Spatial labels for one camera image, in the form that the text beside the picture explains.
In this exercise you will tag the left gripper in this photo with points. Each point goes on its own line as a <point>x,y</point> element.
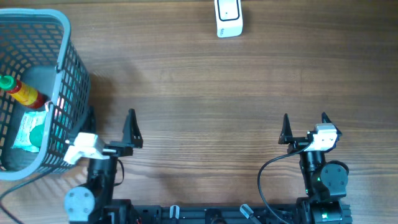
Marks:
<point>131,138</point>

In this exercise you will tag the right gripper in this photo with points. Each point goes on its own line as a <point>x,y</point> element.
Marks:
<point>298,143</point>

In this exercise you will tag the green lid jar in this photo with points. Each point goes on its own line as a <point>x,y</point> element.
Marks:
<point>36,135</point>

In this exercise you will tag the green white package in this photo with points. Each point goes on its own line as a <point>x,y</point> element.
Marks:
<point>28,122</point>

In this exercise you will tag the red yellow sauce bottle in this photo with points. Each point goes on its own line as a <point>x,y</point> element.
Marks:
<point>23,93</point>

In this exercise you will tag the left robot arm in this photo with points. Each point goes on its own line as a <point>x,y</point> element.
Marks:
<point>92,202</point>

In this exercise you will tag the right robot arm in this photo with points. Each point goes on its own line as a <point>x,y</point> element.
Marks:
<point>325,182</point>

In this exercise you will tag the white barcode scanner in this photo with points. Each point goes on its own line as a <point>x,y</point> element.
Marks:
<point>229,18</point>

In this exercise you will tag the grey plastic mesh basket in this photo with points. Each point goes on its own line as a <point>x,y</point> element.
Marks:
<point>36,48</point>

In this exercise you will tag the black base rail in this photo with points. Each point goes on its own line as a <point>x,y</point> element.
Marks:
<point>152,214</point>

